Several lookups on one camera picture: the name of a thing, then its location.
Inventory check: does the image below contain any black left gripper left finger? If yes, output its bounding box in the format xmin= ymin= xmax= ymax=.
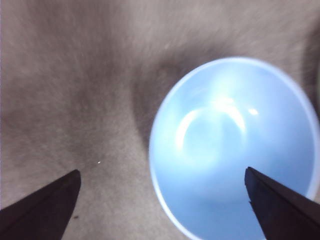
xmin=0 ymin=169 xmax=82 ymax=240

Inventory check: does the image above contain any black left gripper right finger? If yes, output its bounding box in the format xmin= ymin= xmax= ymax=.
xmin=244 ymin=166 xmax=320 ymax=240

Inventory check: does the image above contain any blue bowl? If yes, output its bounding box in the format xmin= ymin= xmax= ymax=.
xmin=148 ymin=56 xmax=316 ymax=240

